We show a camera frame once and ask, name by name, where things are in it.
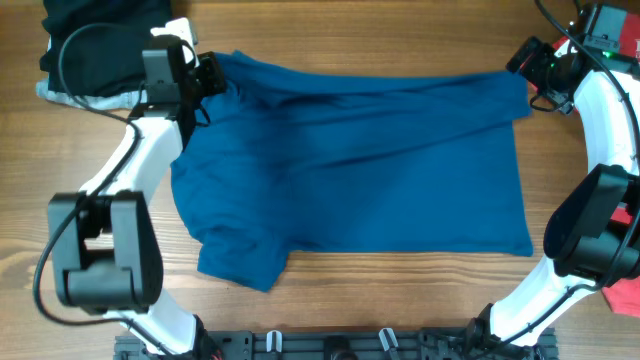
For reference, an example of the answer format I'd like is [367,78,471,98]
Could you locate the blue polo shirt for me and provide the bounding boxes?
[171,52,533,292]

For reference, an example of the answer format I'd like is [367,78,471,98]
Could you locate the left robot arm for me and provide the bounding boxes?
[32,34,224,359]

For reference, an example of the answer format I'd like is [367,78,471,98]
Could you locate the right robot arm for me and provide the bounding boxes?
[443,2,639,359]

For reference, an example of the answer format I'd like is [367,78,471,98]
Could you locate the light grey folded garment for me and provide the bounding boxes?
[35,77,147,110]

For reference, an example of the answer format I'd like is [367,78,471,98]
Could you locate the black folded garment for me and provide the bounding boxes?
[40,0,173,97]

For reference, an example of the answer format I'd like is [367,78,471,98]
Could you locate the red t-shirt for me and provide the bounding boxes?
[544,3,639,316]

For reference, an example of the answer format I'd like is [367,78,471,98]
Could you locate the left black cable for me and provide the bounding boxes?
[32,22,196,359]

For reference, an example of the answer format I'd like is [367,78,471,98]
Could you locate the black cable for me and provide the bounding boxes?
[32,22,196,359]
[469,0,640,359]

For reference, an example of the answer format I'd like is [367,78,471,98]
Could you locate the right black cable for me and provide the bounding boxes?
[469,0,640,359]

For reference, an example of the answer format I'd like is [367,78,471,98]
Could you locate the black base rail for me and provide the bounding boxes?
[113,327,559,360]

